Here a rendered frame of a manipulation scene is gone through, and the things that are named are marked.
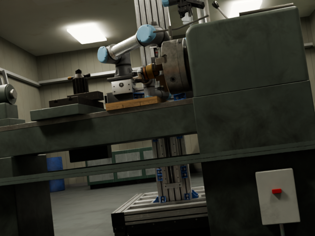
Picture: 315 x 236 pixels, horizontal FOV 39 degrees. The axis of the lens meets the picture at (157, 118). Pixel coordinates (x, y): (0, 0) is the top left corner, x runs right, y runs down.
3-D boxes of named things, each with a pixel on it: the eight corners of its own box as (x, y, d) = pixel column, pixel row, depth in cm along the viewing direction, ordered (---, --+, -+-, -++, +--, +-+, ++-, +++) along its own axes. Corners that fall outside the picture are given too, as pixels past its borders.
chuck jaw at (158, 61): (171, 61, 259) (166, 54, 247) (172, 70, 257) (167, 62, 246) (153, 64, 261) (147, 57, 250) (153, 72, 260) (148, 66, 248)
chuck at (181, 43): (195, 92, 274) (188, 41, 274) (188, 91, 244) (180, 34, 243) (190, 92, 275) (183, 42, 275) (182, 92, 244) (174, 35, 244)
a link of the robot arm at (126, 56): (134, 63, 326) (132, 46, 327) (121, 62, 316) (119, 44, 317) (123, 67, 334) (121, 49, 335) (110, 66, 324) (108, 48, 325)
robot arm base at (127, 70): (116, 81, 333) (115, 68, 334) (136, 78, 332) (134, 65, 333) (112, 78, 318) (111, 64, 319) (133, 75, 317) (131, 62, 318)
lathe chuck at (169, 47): (190, 92, 275) (183, 42, 275) (182, 92, 244) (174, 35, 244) (176, 95, 277) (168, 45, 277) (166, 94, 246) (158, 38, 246)
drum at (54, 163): (47, 191, 1062) (43, 158, 1068) (68, 188, 1058) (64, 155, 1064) (39, 194, 1010) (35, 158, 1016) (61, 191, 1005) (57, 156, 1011)
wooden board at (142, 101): (170, 107, 278) (169, 101, 279) (157, 103, 243) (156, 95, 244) (124, 114, 285) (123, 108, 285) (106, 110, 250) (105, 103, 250)
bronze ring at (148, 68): (158, 63, 268) (143, 67, 269) (154, 61, 259) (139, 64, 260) (161, 77, 267) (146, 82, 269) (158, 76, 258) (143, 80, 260)
